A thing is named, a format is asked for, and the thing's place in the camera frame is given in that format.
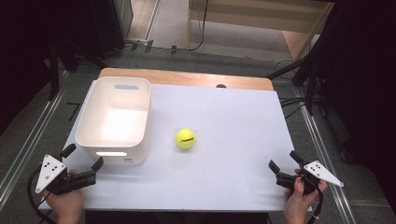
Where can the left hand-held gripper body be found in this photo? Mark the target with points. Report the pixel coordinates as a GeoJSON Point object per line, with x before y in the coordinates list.
{"type": "Point", "coordinates": [49, 174]}

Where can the yellow tennis ball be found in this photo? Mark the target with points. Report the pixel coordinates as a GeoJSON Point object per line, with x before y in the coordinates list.
{"type": "Point", "coordinates": [185, 138]}

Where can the light wooden cabinet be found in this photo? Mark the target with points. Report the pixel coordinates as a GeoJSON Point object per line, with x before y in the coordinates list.
{"type": "Point", "coordinates": [255, 18]}

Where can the person's right hand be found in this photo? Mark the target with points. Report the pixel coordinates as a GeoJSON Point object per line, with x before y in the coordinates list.
{"type": "Point", "coordinates": [300, 199]}

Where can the white plastic storage bin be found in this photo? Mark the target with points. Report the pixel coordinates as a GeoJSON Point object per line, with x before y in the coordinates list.
{"type": "Point", "coordinates": [115, 124]}

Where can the black tripod stand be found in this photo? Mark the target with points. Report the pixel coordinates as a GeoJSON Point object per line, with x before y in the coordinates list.
{"type": "Point", "coordinates": [308, 77]}

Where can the dark cabinet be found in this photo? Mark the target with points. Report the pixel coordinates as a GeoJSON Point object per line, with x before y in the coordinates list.
{"type": "Point", "coordinates": [109, 25]}

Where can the person's left hand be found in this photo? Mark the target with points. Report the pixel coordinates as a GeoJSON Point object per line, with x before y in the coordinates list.
{"type": "Point", "coordinates": [67, 203]}

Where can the white table mat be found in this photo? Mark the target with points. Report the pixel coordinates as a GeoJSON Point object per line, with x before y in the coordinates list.
{"type": "Point", "coordinates": [218, 149]}

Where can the wooden table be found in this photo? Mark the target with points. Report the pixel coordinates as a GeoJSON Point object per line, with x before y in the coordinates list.
{"type": "Point", "coordinates": [186, 77]}

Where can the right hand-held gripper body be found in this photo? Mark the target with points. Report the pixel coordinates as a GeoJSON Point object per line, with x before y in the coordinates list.
{"type": "Point", "coordinates": [314, 174]}

